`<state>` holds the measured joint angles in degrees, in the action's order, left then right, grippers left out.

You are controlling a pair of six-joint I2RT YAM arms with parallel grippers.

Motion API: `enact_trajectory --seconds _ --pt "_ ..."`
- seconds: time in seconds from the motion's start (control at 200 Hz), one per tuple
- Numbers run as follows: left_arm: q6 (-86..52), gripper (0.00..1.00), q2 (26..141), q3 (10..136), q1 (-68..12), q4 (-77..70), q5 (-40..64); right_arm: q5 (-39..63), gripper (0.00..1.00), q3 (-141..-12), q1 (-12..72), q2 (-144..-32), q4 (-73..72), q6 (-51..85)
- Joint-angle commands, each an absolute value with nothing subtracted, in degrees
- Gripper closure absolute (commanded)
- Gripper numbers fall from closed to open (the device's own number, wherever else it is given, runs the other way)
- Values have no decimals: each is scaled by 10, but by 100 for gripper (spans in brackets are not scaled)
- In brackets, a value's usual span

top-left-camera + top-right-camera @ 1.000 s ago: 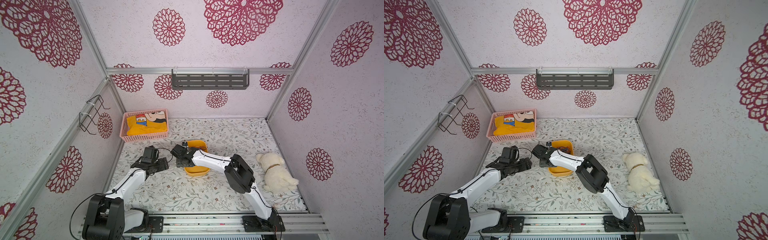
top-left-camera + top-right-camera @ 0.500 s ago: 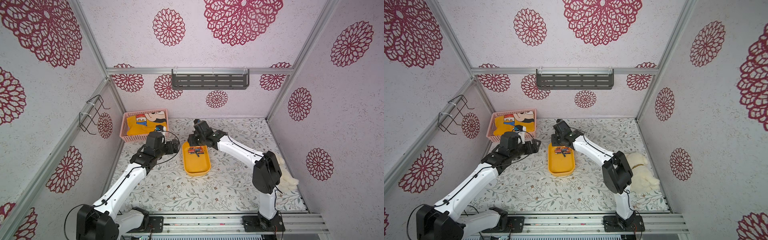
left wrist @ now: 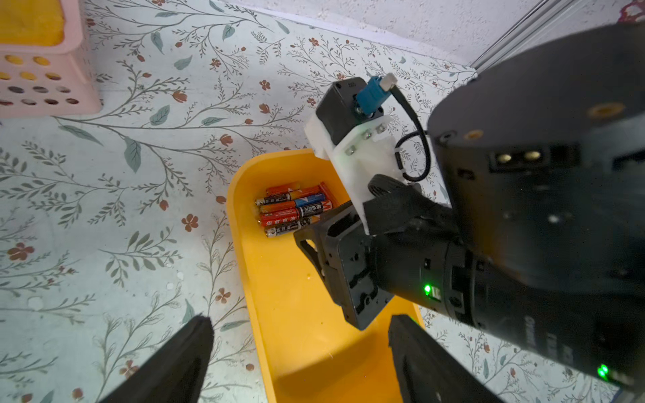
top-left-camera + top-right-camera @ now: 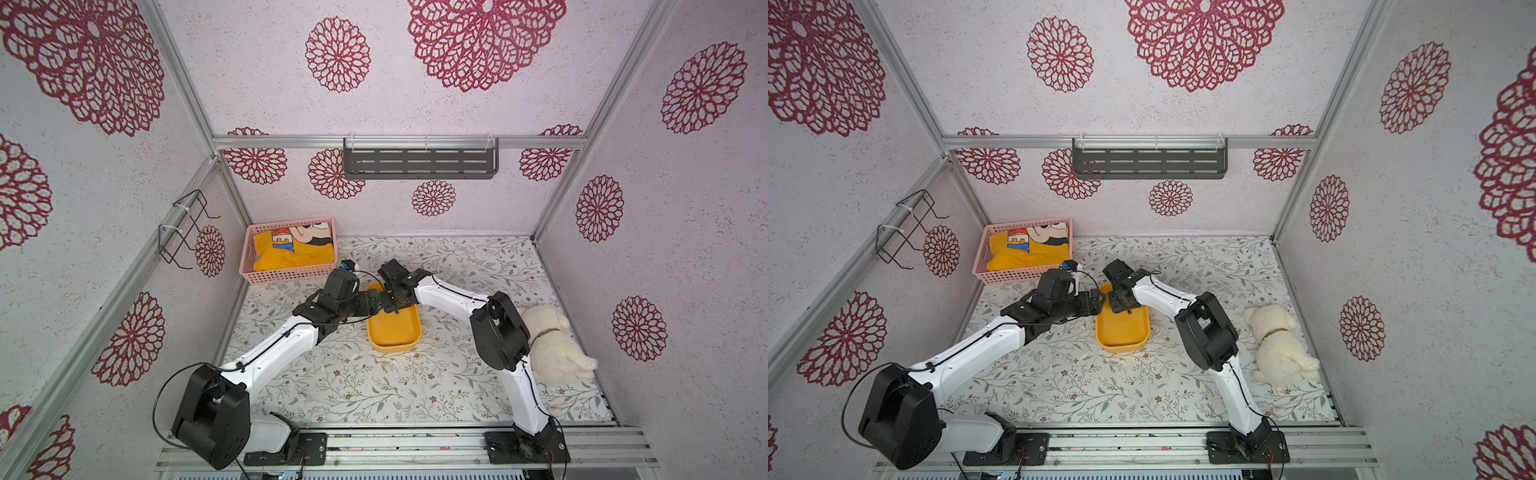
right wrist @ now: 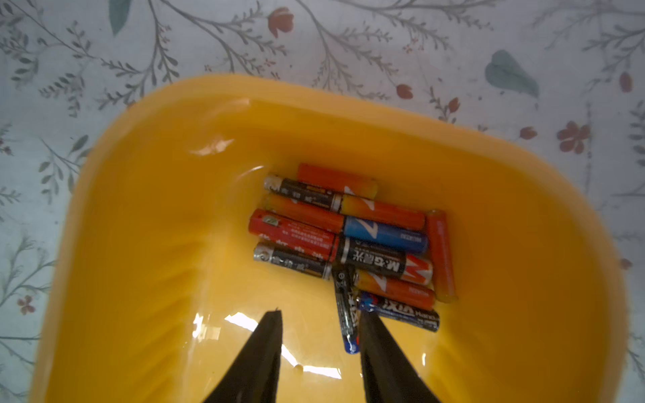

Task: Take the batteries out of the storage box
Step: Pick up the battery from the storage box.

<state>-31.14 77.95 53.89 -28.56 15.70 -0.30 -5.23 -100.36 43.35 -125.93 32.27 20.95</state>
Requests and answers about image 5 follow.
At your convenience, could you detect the black orange battery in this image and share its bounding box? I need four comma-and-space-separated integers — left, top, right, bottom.
264, 175, 426, 231

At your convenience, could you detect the yellow plastic storage box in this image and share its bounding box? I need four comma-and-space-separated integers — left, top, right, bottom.
30, 76, 628, 402

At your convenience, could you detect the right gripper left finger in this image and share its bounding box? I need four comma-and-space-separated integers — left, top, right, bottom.
205, 311, 283, 402

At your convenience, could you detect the black red M&G battery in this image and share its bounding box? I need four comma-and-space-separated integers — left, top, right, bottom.
330, 236, 433, 285

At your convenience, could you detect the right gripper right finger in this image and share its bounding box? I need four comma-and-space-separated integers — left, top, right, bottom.
359, 312, 439, 403

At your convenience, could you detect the orange red battery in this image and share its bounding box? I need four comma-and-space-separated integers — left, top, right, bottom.
262, 193, 345, 234

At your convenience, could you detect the black silver battery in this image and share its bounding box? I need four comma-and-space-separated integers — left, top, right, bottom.
253, 242, 332, 280

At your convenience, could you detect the orange white battery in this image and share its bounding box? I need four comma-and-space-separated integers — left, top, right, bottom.
354, 270, 435, 311

